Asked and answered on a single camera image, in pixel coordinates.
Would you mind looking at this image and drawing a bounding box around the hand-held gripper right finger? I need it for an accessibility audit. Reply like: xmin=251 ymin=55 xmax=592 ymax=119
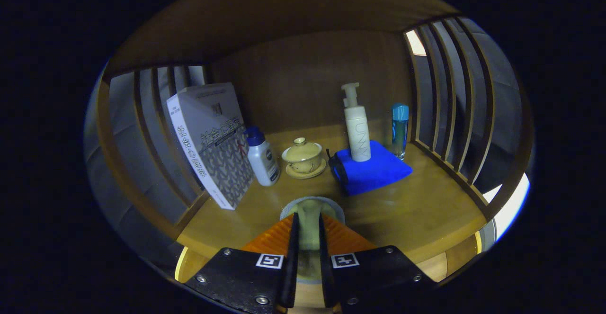
xmin=318 ymin=212 xmax=436 ymax=314

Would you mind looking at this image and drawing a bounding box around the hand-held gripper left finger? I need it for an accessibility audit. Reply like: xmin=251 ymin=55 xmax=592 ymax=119
xmin=184 ymin=212 xmax=300 ymax=314

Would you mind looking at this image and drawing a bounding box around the green handled scrubbing brush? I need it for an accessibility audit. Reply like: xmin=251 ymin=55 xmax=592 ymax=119
xmin=279 ymin=196 xmax=346 ymax=284

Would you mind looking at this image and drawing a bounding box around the wooden countertop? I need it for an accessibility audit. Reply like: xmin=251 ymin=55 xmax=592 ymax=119
xmin=176 ymin=125 xmax=488 ymax=263

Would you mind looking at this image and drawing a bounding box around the brown wooden cabinet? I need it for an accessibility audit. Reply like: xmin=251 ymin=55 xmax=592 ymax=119
xmin=97 ymin=0 xmax=535 ymax=248

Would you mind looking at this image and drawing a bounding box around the folded blue cloth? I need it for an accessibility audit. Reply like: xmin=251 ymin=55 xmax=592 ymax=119
xmin=327 ymin=140 xmax=413 ymax=196

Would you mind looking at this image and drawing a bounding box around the yellow lidded teacup with saucer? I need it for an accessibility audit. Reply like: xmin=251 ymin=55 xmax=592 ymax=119
xmin=281 ymin=137 xmax=327 ymax=179

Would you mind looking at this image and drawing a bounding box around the white bottle with blue cap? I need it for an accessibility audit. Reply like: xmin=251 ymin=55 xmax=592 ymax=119
xmin=245 ymin=126 xmax=281 ymax=187

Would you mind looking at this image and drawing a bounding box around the white pump bottle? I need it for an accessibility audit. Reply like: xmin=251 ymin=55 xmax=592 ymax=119
xmin=341 ymin=83 xmax=372 ymax=162

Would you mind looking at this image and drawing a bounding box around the white patterned book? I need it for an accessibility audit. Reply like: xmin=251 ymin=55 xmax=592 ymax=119
xmin=167 ymin=83 xmax=256 ymax=210

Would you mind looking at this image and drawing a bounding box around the clear blue bottle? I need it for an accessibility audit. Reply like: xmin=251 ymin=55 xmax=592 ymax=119
xmin=391 ymin=103 xmax=410 ymax=161

